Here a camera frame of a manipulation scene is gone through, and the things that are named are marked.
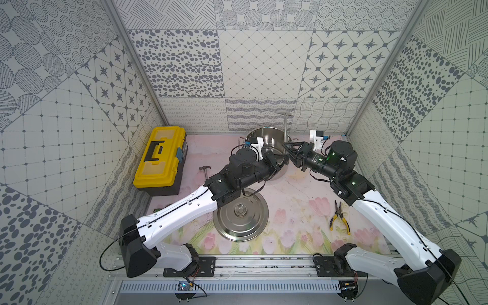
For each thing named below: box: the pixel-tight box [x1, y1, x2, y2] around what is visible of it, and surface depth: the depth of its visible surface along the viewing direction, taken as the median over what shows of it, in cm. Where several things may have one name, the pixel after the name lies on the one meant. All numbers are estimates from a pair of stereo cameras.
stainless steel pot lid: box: [212, 188, 270, 243], surface depth 88 cm
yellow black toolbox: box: [132, 125, 189, 197], surface depth 89 cm
